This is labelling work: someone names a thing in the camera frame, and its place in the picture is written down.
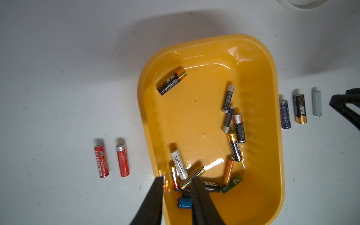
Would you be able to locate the silver black battery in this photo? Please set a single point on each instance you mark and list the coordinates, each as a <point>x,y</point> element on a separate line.
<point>239,127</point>

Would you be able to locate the red blue striped AAA battery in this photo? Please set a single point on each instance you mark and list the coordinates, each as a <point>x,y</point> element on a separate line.
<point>174,174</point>

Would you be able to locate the pale green white battery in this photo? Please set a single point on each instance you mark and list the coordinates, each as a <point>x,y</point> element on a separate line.
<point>317,103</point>

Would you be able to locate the dark blue AA battery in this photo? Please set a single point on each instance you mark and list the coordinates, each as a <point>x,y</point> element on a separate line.
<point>184,203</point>

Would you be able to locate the red silver-top battery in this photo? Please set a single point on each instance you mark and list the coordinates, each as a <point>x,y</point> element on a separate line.
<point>123,159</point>

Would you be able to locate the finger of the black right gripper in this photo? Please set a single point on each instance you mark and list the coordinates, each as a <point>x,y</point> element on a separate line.
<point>339,103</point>

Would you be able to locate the orange battery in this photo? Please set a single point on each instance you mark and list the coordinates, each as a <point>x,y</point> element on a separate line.
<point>228,171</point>

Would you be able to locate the yellow plastic storage box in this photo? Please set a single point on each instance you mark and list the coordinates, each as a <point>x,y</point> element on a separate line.
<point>189,118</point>

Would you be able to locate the black gold battery lower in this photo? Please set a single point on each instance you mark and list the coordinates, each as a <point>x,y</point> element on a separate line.
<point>198,171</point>

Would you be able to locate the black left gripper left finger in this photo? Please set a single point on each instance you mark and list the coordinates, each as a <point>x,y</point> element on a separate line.
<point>150,212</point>

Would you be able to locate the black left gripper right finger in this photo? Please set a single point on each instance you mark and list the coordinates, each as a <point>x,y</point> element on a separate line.
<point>203,209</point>

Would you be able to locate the grey black aaa battery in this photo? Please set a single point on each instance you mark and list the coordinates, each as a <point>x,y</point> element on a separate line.
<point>228,99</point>
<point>228,119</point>

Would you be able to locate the white cup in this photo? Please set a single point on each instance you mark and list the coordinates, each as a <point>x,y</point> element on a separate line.
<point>302,5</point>

